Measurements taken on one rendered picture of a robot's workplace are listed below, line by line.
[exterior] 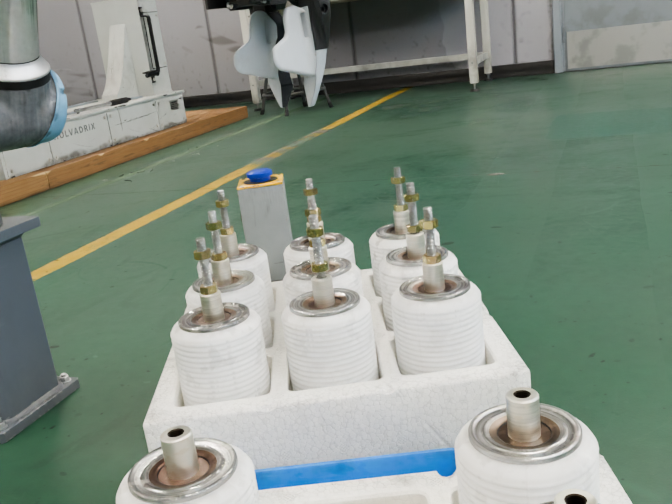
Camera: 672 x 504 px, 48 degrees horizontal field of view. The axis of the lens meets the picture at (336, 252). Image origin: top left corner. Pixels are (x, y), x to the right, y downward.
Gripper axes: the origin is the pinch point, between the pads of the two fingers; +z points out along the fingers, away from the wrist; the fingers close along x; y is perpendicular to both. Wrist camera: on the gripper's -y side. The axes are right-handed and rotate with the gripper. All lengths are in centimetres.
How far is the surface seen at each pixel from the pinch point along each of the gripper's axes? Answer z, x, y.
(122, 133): 35, -297, -145
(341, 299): 22.0, 1.0, -0.9
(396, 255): 21.8, -2.8, -14.6
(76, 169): 43, -269, -103
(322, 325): 22.7, 3.1, 4.1
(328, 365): 27.1, 3.2, 4.2
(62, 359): 47, -75, 0
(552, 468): 22.3, 34.2, 14.2
